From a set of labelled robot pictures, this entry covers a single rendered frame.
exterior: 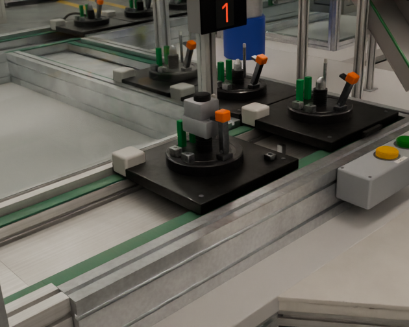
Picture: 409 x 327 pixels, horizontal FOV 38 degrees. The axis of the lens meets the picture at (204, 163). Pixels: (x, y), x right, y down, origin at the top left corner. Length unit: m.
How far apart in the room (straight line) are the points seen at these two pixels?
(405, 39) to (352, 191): 0.55
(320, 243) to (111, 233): 0.35
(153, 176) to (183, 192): 0.08
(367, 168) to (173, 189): 0.34
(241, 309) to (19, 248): 0.35
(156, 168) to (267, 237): 0.24
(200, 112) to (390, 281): 0.41
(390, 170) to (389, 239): 0.12
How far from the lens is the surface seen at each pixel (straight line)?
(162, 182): 0.99
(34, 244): 0.96
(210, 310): 0.87
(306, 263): 0.97
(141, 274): 0.79
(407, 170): 1.13
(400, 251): 1.03
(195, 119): 1.01
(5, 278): 0.90
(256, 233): 0.93
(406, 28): 1.53
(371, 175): 1.04
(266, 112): 1.27
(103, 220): 1.00
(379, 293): 0.92
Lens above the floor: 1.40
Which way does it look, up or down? 24 degrees down
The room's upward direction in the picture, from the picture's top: 2 degrees counter-clockwise
